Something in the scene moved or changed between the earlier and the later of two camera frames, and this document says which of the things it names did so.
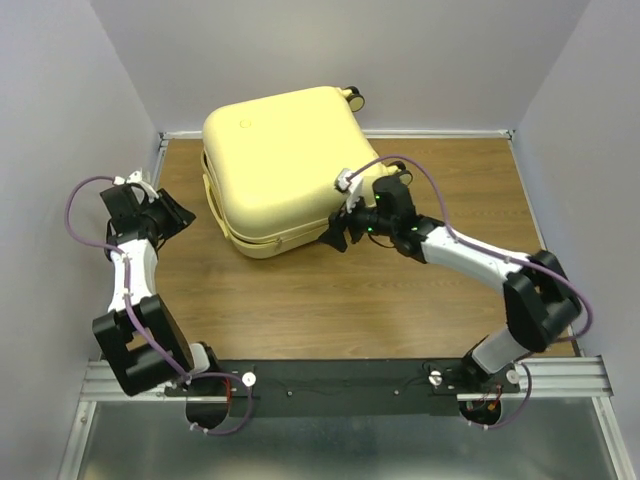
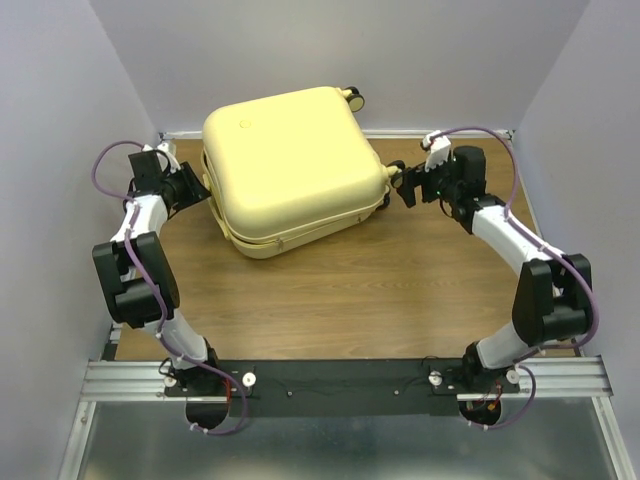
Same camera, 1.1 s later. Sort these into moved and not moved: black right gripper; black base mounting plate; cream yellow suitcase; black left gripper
Moved: black right gripper; black left gripper
Not moved: cream yellow suitcase; black base mounting plate
